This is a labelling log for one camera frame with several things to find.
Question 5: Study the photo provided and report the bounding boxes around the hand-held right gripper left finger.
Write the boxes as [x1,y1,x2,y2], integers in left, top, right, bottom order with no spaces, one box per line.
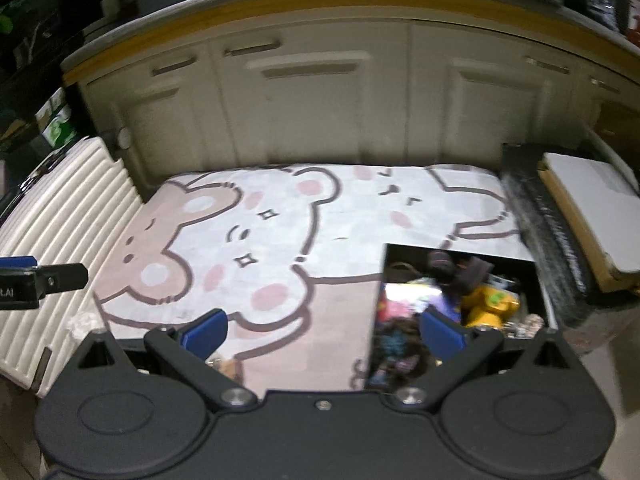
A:
[75,309,253,408]

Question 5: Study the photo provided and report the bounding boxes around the black storage box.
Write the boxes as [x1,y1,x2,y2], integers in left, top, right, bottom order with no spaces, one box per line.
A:
[364,243,558,396]

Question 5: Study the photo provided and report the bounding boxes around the yellow green toy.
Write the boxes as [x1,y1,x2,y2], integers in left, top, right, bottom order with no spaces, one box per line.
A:
[460,282,522,331]

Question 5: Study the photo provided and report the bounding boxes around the green white carton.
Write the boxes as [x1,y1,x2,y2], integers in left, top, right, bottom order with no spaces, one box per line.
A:
[35,87,81,148]

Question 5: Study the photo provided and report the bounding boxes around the dark round object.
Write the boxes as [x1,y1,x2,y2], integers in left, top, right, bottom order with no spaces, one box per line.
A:
[426,250,458,283]

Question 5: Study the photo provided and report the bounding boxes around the printed bear mat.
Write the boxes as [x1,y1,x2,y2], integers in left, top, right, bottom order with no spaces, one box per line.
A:
[95,162,531,393]

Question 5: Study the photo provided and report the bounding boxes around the black wrapped package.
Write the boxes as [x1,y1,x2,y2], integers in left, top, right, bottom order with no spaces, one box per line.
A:
[500,142,640,332]

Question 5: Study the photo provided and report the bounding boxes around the cardboard box with white top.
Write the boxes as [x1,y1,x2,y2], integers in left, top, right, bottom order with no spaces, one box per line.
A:
[537,152,640,293]

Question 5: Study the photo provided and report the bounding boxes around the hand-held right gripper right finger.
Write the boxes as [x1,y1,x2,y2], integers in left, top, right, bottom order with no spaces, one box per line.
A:
[392,307,567,407]

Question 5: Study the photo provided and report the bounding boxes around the cream cabinet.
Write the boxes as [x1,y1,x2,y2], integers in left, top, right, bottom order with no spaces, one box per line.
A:
[60,0,640,201]

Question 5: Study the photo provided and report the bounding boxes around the crumpled white tissue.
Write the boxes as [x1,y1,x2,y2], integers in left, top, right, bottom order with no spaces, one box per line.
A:
[67,311,103,337]

